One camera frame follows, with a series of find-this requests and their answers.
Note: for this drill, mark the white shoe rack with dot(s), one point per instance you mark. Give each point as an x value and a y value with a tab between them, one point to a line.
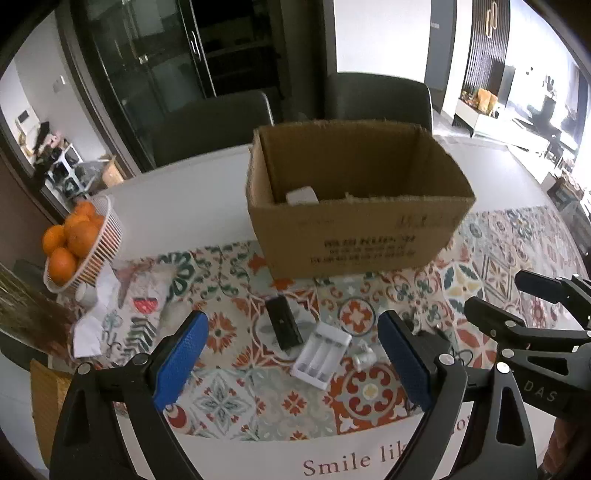
64	168

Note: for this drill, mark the gold wall ornament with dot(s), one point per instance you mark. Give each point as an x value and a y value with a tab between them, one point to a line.
491	16

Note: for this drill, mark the white cube charger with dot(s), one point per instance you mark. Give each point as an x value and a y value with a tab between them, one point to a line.
302	196

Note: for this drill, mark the dark interior door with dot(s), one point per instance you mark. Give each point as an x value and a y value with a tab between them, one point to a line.
441	41

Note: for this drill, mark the patterned tile-print table runner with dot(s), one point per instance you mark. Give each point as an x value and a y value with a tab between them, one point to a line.
231	401

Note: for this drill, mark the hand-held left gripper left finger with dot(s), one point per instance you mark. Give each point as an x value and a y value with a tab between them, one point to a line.
178	362

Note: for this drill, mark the floral fabric tissue cover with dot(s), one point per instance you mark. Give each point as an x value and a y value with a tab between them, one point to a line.
138	318

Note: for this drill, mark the small brown carton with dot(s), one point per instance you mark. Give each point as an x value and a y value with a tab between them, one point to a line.
111	170

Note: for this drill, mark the person's right forearm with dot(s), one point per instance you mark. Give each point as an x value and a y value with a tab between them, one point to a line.
561	447

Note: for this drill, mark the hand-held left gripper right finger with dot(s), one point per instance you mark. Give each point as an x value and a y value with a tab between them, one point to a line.
406	364

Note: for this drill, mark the brown cardboard box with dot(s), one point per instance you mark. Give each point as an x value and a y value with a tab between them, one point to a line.
360	240

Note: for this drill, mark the yellow woven box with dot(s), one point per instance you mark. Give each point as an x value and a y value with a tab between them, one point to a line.
46	406

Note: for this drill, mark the black glass sliding door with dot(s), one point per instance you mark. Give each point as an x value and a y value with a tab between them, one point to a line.
152	69

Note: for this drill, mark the yellow bag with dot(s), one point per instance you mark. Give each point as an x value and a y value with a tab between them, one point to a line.
485	99

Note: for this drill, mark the white battery charger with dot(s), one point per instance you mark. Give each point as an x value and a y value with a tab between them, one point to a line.
318	357

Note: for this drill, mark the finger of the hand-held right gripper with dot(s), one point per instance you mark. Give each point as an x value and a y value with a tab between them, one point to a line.
498	321
554	285

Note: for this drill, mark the black rectangular device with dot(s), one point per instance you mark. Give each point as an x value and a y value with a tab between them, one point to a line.
282	323

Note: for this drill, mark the wall light switch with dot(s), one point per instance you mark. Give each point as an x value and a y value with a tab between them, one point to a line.
60	83

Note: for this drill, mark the dark slatted wall panel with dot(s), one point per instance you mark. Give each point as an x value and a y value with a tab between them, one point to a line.
482	55

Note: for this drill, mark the orange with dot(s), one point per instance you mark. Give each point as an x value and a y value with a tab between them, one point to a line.
62	266
84	210
82	237
53	239
98	221

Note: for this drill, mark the dark grey dining chair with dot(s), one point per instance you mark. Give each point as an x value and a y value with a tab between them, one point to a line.
207	124
378	99

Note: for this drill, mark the small white plug adapter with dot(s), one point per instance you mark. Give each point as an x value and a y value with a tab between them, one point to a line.
358	361
369	354

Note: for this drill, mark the white television cabinet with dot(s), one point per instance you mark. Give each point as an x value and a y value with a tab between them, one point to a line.
489	122

